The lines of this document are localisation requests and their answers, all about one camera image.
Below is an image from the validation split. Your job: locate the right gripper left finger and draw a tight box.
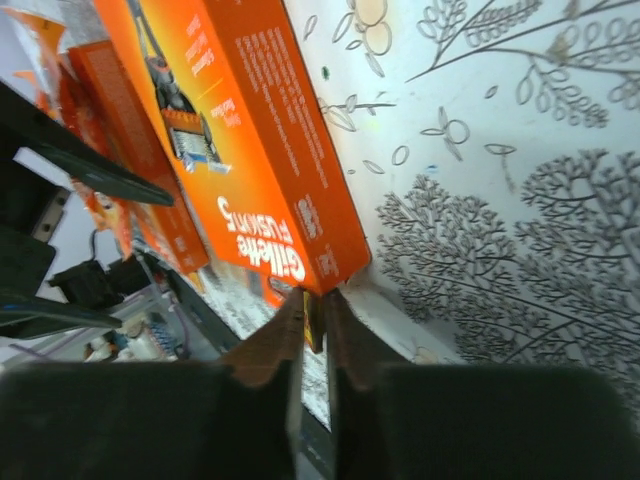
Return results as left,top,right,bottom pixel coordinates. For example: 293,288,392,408
1,288,304,479

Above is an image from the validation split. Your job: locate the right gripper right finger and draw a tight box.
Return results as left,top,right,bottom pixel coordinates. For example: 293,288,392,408
324,291,639,479

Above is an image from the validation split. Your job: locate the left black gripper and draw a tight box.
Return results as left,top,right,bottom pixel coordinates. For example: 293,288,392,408
1,83,174,340

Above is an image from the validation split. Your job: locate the orange Bic razor bag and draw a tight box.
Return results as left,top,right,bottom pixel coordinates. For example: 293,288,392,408
3,6,133,259

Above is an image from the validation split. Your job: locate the large orange Gillette Fusion5 box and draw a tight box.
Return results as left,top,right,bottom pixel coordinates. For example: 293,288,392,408
92,0,374,354

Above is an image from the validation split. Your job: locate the small orange Gillette Fusion box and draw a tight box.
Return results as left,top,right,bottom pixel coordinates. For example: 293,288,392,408
68,41,209,274

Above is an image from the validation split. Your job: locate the floral tablecloth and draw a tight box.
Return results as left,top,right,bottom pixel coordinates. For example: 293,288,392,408
286,1,639,412

